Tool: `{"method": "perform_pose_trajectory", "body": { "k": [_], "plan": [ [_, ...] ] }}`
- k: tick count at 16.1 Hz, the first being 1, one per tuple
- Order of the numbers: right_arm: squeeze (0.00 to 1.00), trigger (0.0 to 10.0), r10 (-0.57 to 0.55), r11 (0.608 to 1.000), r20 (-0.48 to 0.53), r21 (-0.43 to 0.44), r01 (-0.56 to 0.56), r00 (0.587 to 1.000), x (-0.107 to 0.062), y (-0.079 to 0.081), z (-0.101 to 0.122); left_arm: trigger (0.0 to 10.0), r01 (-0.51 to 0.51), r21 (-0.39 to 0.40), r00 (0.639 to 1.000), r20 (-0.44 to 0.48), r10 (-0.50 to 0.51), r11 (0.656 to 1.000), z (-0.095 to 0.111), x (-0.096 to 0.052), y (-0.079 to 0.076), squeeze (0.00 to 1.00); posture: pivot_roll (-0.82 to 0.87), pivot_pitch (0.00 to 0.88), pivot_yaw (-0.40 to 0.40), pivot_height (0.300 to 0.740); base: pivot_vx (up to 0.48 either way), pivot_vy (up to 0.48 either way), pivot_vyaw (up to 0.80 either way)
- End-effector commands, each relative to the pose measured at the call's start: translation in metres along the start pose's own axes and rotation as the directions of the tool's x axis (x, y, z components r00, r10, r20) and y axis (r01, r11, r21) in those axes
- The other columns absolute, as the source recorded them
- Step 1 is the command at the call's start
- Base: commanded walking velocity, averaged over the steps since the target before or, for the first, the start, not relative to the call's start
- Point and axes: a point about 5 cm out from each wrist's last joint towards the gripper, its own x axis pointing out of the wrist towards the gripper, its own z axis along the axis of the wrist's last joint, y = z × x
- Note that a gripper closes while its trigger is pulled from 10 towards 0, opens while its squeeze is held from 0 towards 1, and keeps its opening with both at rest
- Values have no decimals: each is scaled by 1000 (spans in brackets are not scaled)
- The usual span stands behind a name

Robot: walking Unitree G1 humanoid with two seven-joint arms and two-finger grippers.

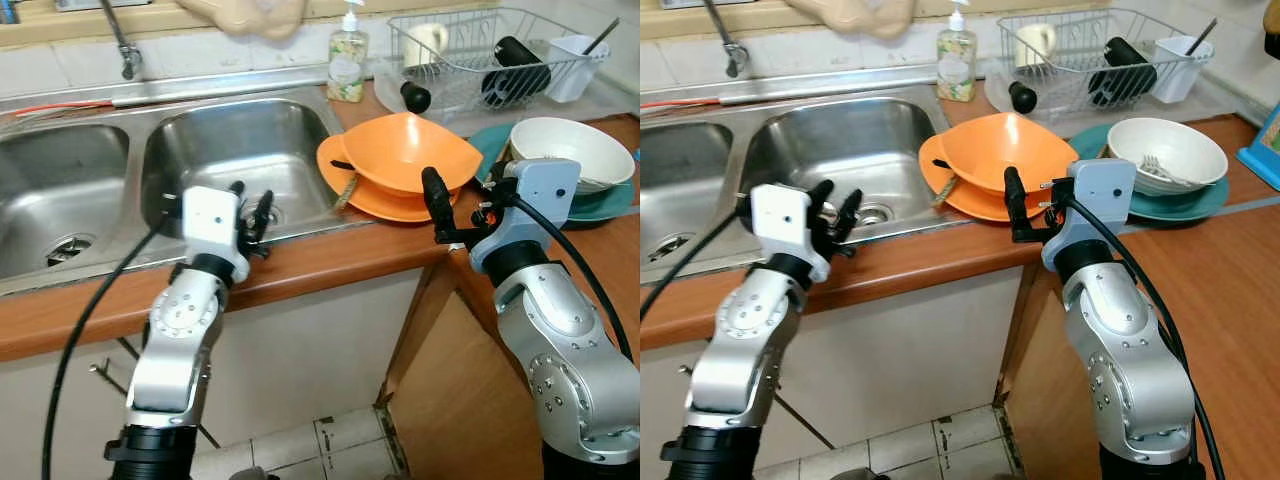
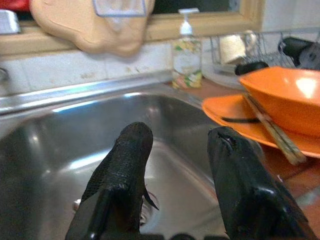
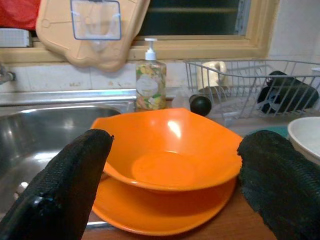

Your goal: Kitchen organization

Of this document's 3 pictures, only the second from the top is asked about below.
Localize wooden window frame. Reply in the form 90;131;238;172
0;0;266;55

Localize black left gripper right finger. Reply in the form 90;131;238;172
207;126;317;240

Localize clear soap dispenser bottle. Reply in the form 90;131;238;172
171;7;203;90

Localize wire dish rack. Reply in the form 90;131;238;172
209;27;320;73

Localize white mug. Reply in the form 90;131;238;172
219;29;258;65

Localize orange bowl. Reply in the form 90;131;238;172
239;66;320;138

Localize orange plate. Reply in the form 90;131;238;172
201;94;320;160

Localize black round knob utensil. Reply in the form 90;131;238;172
234;61;270;76

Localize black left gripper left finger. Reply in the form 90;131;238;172
65;121;160;240

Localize grey dish rack drain tray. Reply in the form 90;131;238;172
201;63;245;91

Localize stainless steel sink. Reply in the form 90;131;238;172
0;69;251;240

